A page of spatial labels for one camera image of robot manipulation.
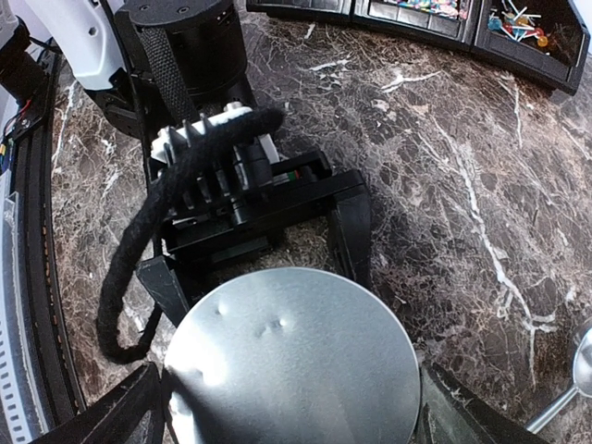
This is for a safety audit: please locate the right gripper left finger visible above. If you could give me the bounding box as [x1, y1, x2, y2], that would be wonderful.
[35, 363, 165, 444]

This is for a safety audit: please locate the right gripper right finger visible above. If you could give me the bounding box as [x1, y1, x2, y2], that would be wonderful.
[415, 363, 546, 444]

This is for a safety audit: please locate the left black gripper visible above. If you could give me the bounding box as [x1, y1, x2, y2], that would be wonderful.
[136, 104, 374, 327]

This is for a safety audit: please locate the clear plastic lid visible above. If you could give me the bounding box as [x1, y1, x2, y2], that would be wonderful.
[163, 267, 421, 443]

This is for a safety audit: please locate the metal scoop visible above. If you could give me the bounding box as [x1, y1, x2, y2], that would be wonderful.
[524, 323, 592, 434]

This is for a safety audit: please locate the black three-compartment candy tray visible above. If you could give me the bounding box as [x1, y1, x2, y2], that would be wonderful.
[246, 1, 591, 94]

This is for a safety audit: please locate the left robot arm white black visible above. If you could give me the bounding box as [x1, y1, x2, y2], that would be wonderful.
[47, 1, 371, 324]

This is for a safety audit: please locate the stick candies pile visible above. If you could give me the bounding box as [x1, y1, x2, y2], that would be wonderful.
[487, 0, 550, 50]

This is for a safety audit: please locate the swirl lollipops pile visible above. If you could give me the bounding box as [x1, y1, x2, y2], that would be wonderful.
[396, 0, 467, 19]

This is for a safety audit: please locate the black front table rail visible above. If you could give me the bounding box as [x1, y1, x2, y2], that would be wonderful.
[12, 52, 85, 427]

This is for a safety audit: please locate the white slotted cable duct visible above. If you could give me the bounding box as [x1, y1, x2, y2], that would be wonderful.
[1, 172, 43, 443]

